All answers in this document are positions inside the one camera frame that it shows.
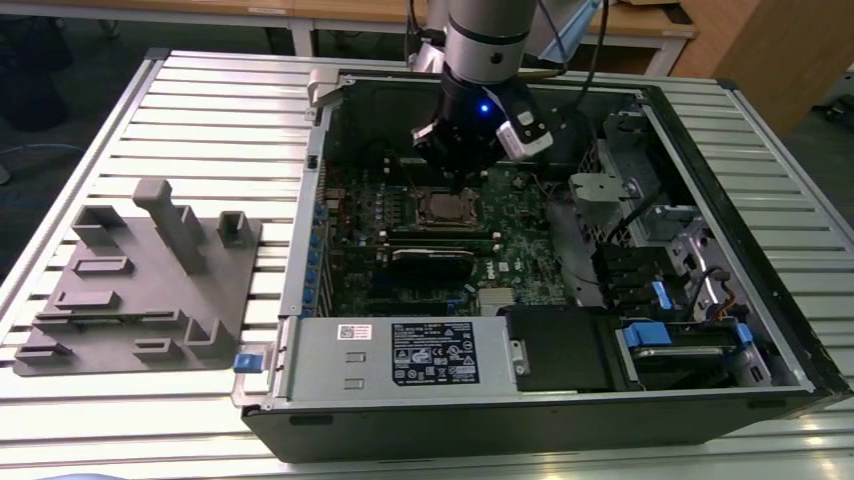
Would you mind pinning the black PC case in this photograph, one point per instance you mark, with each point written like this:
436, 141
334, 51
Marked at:
467, 430

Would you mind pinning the office chair base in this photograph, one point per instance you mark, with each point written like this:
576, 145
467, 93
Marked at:
836, 107

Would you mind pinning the black graphics card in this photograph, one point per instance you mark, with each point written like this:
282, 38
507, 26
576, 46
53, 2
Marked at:
433, 272

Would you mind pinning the wooden cabinet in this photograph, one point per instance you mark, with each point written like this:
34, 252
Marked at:
767, 50

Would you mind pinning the grey plastic strip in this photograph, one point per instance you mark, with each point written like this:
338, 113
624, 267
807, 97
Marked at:
569, 250

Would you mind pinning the grey case latch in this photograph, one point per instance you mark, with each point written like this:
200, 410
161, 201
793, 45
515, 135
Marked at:
322, 82

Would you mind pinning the blue case latch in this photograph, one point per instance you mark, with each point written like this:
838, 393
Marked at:
248, 363

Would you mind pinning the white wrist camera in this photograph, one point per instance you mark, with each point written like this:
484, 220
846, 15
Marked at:
527, 135

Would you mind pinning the silver metal bracket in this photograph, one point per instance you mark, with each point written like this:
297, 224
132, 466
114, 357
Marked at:
600, 192

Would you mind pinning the wooden desk white frame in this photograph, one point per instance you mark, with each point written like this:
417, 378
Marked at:
640, 25
200, 12

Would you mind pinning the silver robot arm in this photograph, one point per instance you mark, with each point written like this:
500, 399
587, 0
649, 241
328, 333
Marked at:
489, 45

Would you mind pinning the perforated metal drive cage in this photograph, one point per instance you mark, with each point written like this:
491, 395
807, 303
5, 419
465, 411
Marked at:
623, 150

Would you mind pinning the grey parts rack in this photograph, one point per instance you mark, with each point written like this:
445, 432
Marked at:
166, 280

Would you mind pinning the black connector block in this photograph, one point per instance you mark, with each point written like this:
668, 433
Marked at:
627, 275

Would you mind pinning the green motherboard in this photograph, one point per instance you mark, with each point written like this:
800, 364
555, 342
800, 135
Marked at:
527, 240

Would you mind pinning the CPU socket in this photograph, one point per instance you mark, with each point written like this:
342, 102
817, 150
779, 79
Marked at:
421, 226

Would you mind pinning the silver power supply unit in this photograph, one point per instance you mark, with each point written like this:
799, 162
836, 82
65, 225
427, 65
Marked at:
320, 370

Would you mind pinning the blue plastic tab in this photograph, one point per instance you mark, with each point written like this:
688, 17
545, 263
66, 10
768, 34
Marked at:
659, 295

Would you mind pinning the hard disk in blue carrier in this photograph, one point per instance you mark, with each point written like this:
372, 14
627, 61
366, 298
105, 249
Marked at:
643, 334

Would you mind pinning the silver chipset heat sink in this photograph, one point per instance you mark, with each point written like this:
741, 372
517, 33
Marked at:
496, 297

